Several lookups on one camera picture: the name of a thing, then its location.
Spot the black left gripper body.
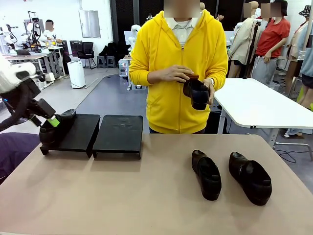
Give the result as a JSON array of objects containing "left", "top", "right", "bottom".
[{"left": 12, "top": 78, "right": 57, "bottom": 123}]

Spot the black leather loafer shoe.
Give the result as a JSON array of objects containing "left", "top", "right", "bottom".
[
  {"left": 228, "top": 151, "right": 273, "bottom": 206},
  {"left": 39, "top": 109, "right": 76, "bottom": 147},
  {"left": 191, "top": 149, "right": 223, "bottom": 201},
  {"left": 182, "top": 74, "right": 210, "bottom": 110}
]

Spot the person's left forearm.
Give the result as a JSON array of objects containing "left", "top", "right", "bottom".
[{"left": 210, "top": 66, "right": 228, "bottom": 91}]

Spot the person's right forearm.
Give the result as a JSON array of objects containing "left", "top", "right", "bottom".
[{"left": 129, "top": 66, "right": 163, "bottom": 86}]

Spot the black metal shoe stand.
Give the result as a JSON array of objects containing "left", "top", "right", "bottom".
[
  {"left": 92, "top": 115, "right": 144, "bottom": 160},
  {"left": 40, "top": 113, "right": 101, "bottom": 158}
]

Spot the person's right hand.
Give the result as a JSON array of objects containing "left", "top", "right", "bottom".
[{"left": 158, "top": 65, "right": 195, "bottom": 84}]

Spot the person's left hand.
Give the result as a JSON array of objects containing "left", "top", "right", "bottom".
[{"left": 202, "top": 77, "right": 216, "bottom": 106}]

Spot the purple cloth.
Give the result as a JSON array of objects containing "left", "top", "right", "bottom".
[{"left": 0, "top": 132, "right": 41, "bottom": 184}]

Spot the grey background workbench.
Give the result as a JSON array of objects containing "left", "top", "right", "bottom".
[{"left": 0, "top": 45, "right": 66, "bottom": 84}]

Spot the white air purifier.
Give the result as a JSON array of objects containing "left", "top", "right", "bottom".
[{"left": 67, "top": 61, "right": 86, "bottom": 89}]

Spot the seated person white shirt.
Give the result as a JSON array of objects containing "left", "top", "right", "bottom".
[{"left": 40, "top": 19, "right": 64, "bottom": 45}]

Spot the background robot on workbench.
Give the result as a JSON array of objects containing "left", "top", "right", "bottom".
[{"left": 25, "top": 11, "right": 42, "bottom": 53}]

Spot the black office chair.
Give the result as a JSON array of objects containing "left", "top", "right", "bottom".
[{"left": 77, "top": 42, "right": 97, "bottom": 70}]

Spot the computer tower with lights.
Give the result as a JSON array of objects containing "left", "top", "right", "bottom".
[{"left": 118, "top": 60, "right": 130, "bottom": 78}]

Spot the black bag pile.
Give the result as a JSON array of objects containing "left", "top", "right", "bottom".
[{"left": 99, "top": 42, "right": 118, "bottom": 57}]

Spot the person in yellow hoodie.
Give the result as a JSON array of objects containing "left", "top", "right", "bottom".
[{"left": 129, "top": 3, "right": 228, "bottom": 135}]

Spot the white folding table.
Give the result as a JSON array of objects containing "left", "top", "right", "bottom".
[{"left": 214, "top": 77, "right": 313, "bottom": 155}]

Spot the mannequin in beige coat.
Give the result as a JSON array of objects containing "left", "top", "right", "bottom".
[{"left": 227, "top": 1, "right": 261, "bottom": 78}]

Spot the black tripod pole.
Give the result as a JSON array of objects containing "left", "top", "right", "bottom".
[{"left": 243, "top": 21, "right": 261, "bottom": 79}]

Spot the mannequin in red shirt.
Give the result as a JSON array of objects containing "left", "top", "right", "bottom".
[{"left": 251, "top": 0, "right": 291, "bottom": 85}]

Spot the silver wall panel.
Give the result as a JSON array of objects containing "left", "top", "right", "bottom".
[{"left": 78, "top": 10, "right": 101, "bottom": 39}]

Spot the black floor cable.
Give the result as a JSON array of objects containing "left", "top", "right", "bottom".
[{"left": 273, "top": 144, "right": 298, "bottom": 164}]

